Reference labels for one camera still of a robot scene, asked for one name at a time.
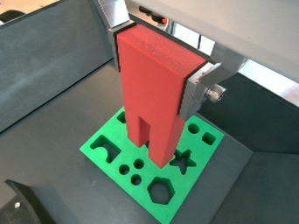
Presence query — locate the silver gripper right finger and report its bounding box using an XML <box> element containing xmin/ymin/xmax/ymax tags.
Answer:
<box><xmin>179</xmin><ymin>43</ymin><xmax>249</xmax><ymax>121</ymax></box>

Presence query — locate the red double-square block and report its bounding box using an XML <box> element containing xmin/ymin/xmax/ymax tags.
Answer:
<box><xmin>116</xmin><ymin>24</ymin><xmax>206</xmax><ymax>167</ymax></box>

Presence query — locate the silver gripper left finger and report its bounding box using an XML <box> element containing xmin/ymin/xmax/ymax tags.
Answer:
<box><xmin>98</xmin><ymin>0</ymin><xmax>136</xmax><ymax>70</ymax></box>

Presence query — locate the green foam shape board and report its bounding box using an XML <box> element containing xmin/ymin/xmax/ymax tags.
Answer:
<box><xmin>80</xmin><ymin>110</ymin><xmax>224</xmax><ymax>224</ymax></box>

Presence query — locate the black curved holder stand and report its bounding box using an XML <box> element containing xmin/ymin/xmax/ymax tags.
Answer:
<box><xmin>0</xmin><ymin>179</ymin><xmax>56</xmax><ymax>224</ymax></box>

